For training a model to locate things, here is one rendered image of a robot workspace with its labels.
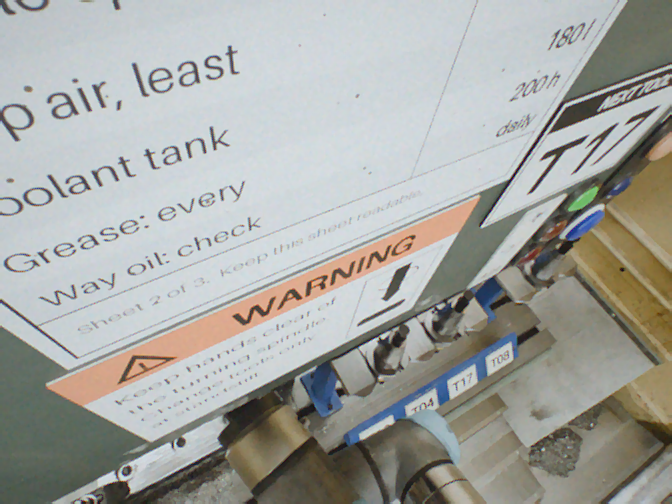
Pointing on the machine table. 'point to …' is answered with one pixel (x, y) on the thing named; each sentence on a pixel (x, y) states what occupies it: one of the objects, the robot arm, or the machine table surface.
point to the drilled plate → (149, 476)
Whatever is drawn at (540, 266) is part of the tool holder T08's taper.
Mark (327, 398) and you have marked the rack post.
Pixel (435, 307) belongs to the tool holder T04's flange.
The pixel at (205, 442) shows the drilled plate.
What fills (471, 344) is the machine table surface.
